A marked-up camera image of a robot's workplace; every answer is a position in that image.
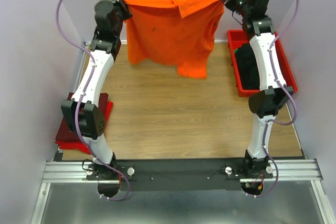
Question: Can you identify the orange t shirt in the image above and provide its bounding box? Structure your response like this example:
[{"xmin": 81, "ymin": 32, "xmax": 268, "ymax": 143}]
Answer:
[{"xmin": 124, "ymin": 0, "xmax": 224, "ymax": 79}]

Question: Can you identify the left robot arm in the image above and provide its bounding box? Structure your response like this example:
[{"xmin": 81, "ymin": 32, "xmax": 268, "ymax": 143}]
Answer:
[{"xmin": 61, "ymin": 0, "xmax": 132, "ymax": 173}]

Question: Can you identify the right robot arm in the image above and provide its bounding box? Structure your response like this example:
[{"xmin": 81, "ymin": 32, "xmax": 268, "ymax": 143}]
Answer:
[{"xmin": 222, "ymin": 0, "xmax": 293, "ymax": 176}]

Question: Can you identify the red plastic bin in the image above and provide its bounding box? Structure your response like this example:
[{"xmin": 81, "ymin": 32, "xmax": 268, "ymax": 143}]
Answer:
[{"xmin": 227, "ymin": 29, "xmax": 298, "ymax": 97}]

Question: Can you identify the black t shirt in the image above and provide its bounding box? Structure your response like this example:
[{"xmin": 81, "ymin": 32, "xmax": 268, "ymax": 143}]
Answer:
[{"xmin": 235, "ymin": 43, "xmax": 260, "ymax": 90}]

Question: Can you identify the dark red folded shirt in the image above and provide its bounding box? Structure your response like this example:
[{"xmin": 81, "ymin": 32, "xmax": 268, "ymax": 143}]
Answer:
[{"xmin": 55, "ymin": 93, "xmax": 113, "ymax": 143}]

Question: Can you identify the bright red folded shirt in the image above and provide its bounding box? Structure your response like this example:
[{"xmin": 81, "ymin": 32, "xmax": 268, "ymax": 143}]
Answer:
[{"xmin": 55, "ymin": 100, "xmax": 114, "ymax": 154}]

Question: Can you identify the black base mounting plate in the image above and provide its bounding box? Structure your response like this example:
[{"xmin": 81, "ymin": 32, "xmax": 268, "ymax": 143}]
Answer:
[{"xmin": 83, "ymin": 158, "xmax": 275, "ymax": 197}]

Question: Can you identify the aluminium extrusion rail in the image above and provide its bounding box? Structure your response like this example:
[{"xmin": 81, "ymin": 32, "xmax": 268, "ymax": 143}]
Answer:
[{"xmin": 31, "ymin": 158, "xmax": 335, "ymax": 223}]

